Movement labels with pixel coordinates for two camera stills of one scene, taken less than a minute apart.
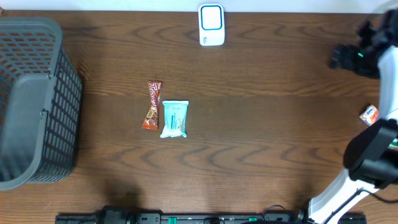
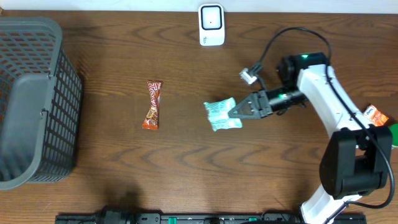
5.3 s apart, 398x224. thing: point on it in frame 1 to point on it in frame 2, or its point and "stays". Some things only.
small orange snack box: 370,116 stays
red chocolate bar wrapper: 151,120 stays
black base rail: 122,214 stays
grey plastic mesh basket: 40,103 stays
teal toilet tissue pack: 176,114 to 217,112
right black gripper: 347,59 to 258,112
